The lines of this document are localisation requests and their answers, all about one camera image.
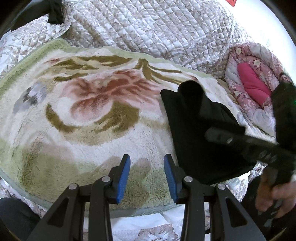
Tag pink floral folded comforter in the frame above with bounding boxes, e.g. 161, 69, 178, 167
225, 43, 292, 137

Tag black pants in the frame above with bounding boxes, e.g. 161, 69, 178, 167
161, 80, 256, 185

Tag floral fleece blanket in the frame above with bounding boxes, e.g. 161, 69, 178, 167
1, 39, 275, 212

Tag dark clothes pile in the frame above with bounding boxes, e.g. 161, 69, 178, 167
9, 0, 64, 31

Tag quilted grey white bedspread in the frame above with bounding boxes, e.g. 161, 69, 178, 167
1, 1, 248, 78

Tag person's right hand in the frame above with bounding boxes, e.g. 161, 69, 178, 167
255, 168, 295, 218

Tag red paper on wall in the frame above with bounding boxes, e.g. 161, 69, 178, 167
225, 0, 237, 7

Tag person's dark trouser leg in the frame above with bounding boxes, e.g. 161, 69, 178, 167
1, 197, 41, 240

